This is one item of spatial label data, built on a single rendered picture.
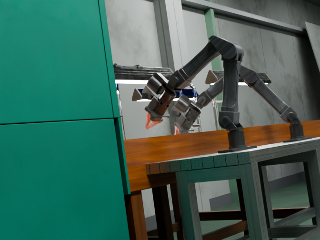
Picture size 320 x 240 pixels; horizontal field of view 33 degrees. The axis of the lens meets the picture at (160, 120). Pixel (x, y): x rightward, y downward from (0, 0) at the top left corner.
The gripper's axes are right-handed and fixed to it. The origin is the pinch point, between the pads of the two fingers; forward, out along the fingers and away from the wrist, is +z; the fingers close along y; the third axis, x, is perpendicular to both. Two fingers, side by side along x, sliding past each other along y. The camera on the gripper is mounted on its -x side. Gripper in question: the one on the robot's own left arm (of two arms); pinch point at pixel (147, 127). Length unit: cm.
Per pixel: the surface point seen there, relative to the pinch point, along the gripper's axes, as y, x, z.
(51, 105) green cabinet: 68, 9, -22
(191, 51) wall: -325, -206, 93
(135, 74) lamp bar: -8.9, -25.9, -8.0
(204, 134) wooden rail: -13.7, 17.1, -10.4
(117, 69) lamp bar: 1.1, -28.3, -8.4
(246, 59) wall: -461, -210, 100
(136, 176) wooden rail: 31.1, 26.4, -2.7
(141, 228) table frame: 31, 40, 10
